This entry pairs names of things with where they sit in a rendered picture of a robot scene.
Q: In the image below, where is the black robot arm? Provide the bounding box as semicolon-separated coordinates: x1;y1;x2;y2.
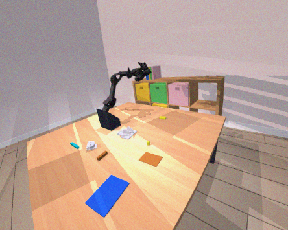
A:
102;68;151;112

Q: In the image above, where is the orange flat square plate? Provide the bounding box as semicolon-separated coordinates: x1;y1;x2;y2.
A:
139;152;163;167

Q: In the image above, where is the small teal block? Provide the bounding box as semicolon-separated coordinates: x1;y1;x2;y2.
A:
70;142;80;149

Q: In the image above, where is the blue flat rectangular plate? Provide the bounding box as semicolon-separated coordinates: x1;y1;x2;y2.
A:
85;175;130;218

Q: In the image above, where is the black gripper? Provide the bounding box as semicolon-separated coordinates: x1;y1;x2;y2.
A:
126;62;148;79

